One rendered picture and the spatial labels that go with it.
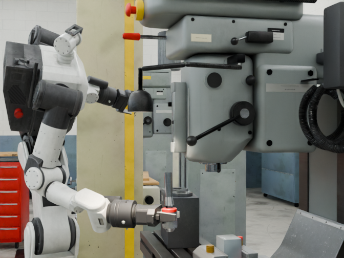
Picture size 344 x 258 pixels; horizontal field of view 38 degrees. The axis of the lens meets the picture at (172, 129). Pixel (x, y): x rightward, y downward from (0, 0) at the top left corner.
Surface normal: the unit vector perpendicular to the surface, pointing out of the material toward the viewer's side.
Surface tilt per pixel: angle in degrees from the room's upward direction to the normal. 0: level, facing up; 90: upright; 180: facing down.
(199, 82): 90
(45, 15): 90
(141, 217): 90
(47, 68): 35
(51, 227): 61
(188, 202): 90
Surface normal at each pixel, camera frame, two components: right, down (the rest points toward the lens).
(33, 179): -0.52, -0.04
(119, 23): 0.23, 0.01
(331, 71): -0.97, 0.00
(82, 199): -0.12, -0.79
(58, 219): 0.44, -0.48
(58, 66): 0.29, -0.82
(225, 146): 0.21, 0.47
